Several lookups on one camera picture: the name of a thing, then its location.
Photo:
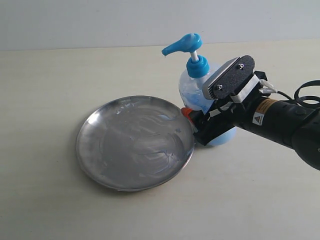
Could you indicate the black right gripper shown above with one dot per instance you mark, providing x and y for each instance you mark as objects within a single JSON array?
[{"x": 218, "y": 120}]

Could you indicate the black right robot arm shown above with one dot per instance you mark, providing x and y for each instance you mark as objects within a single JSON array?
[{"x": 290, "y": 125}]

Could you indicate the blue soap pump bottle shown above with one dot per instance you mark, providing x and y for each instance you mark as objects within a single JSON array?
[{"x": 198, "y": 70}]

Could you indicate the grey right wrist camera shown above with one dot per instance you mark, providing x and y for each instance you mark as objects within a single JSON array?
[{"x": 235, "y": 80}]

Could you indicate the round stainless steel plate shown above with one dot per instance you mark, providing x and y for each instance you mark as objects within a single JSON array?
[{"x": 134, "y": 143}]

